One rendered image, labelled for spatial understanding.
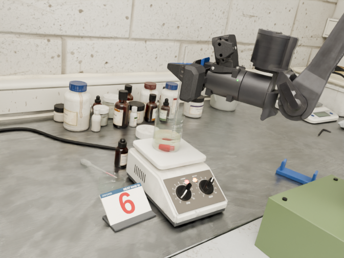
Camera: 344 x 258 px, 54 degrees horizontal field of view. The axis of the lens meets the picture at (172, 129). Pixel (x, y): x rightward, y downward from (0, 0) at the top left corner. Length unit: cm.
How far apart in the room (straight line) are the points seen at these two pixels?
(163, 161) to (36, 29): 57
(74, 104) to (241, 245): 56
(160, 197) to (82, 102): 40
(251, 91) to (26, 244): 44
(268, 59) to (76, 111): 55
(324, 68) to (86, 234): 47
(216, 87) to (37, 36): 60
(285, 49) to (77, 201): 46
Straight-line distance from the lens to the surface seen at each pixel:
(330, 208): 63
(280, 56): 59
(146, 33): 121
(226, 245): 64
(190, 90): 56
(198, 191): 67
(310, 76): 58
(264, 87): 59
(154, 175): 66
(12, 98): 103
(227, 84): 61
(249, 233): 68
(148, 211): 67
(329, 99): 163
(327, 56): 58
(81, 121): 96
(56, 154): 85
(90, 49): 112
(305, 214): 58
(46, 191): 72
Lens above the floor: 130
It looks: 22 degrees down
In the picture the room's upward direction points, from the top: 9 degrees clockwise
